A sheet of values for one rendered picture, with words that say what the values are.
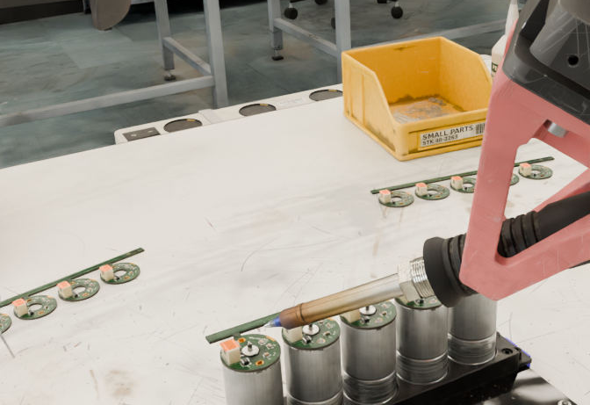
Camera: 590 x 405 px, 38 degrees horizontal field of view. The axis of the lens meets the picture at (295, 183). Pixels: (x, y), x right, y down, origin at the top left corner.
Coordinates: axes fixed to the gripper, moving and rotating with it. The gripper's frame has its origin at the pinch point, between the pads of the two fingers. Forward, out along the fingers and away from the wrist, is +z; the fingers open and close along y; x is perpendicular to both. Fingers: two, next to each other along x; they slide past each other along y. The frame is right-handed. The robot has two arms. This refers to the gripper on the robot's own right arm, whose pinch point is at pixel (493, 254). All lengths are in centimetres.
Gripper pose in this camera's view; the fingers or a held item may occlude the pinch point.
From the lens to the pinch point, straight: 29.4
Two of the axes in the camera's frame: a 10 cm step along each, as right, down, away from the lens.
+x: 8.6, 5.1, -0.6
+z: -4.1, 7.6, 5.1
